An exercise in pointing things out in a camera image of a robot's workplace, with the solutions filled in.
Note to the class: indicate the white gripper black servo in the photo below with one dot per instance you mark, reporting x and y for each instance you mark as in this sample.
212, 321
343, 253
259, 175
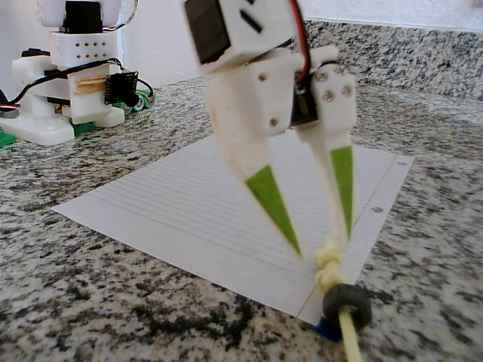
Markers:
253, 99

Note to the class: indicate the black hex nut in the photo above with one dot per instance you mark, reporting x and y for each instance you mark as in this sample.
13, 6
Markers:
341, 298

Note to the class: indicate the white robot arm with base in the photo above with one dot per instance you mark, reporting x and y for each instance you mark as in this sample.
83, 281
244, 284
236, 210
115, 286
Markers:
87, 49

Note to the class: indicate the lined white paper sheet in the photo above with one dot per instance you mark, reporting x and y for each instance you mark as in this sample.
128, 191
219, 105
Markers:
181, 218

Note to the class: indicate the black controller board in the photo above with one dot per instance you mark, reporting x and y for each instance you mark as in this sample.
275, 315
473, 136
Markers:
120, 87

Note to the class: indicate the wooden stick shims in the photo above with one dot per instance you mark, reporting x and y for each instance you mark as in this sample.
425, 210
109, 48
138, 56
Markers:
90, 86

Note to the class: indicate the green table clamp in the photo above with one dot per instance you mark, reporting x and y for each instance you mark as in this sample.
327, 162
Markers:
7, 139
83, 127

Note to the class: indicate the blue tape piece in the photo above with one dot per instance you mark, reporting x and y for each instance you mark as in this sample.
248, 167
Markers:
323, 328

